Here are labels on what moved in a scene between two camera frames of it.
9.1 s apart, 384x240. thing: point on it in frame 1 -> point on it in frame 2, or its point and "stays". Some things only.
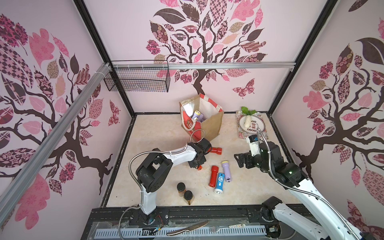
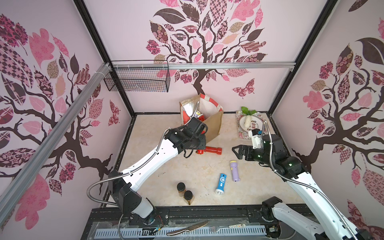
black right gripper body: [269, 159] -> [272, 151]
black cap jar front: [188, 196] stays
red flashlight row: [214, 170] -> [201, 117]
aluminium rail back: [201, 64] stays
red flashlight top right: [218, 150] stays
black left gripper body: [195, 163] -> [198, 142]
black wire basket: [143, 76] stays
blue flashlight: [219, 188] stays
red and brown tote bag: [201, 116] stays
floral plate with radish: [250, 122] stays
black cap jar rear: [181, 188] stays
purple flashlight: [227, 172] -> [233, 166]
